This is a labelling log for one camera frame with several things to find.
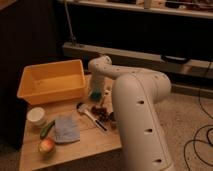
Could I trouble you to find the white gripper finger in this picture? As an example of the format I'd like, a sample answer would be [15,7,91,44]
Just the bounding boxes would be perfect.
[88,89,93,98]

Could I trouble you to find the green sponge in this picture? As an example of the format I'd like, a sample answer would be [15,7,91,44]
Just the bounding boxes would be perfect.
[90,90,102,101]

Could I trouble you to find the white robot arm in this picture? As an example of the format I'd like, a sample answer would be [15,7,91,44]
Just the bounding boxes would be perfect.
[88,56,175,171]

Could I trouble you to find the yellow plastic tray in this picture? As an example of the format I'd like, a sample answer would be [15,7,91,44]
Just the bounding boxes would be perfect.
[17,59,86,105]

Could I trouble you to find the dark grapes bunch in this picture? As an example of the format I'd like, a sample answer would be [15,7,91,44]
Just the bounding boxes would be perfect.
[91,105,113,122]

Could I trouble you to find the metal can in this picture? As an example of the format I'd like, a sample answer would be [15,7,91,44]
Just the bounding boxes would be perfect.
[109,112,117,129]

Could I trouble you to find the blue folded cloth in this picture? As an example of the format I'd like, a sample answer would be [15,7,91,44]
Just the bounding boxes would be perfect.
[55,116,80,144]

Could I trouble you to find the small wooden table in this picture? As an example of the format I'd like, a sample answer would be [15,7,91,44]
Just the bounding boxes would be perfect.
[18,72,123,171]

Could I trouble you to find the grey low shelf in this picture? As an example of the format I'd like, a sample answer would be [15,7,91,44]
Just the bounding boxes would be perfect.
[62,42,213,79]

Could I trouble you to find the green cucumber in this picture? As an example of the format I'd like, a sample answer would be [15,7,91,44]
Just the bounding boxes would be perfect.
[40,121,55,139]

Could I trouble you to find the white cup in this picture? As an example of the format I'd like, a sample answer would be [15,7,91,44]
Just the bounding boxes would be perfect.
[27,107,46,127]

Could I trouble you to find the red yellow apple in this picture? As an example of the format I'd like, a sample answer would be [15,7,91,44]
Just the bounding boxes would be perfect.
[38,138,55,154]

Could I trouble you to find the black device on shelf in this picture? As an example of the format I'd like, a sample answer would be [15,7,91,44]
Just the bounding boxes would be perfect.
[161,55,191,64]

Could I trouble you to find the metal pole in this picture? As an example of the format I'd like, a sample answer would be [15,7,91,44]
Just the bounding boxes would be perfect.
[63,0,76,45]

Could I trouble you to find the black cable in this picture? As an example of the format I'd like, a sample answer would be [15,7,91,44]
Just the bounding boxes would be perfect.
[182,59,213,168]

